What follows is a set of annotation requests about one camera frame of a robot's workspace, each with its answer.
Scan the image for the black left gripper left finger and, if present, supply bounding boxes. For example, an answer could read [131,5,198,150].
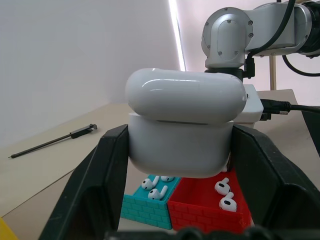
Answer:
[37,124,131,240]

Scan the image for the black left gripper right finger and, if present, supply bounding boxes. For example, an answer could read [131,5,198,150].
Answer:
[229,124,320,240]

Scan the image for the white earbuds charging case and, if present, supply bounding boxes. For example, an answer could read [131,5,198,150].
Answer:
[124,67,247,179]

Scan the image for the teal brick-pattern tray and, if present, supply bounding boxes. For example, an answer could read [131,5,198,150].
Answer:
[120,174,183,230]

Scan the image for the black thin stylus tool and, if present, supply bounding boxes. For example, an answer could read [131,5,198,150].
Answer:
[7,123,98,160]

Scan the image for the red brick-pattern tray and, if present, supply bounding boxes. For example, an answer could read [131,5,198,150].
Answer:
[166,169,253,231]

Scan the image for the yellow flat object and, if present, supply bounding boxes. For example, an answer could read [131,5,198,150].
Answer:
[0,216,20,240]

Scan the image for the black camera plug cable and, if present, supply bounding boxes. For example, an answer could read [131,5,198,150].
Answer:
[259,99,320,121]

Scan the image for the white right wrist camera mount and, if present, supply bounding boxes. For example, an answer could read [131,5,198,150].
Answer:
[234,84,264,125]

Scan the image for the beige wooden post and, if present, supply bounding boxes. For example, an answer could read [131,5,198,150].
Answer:
[268,55,277,92]

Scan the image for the black arm loop cable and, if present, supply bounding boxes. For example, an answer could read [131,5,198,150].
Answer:
[243,0,320,80]

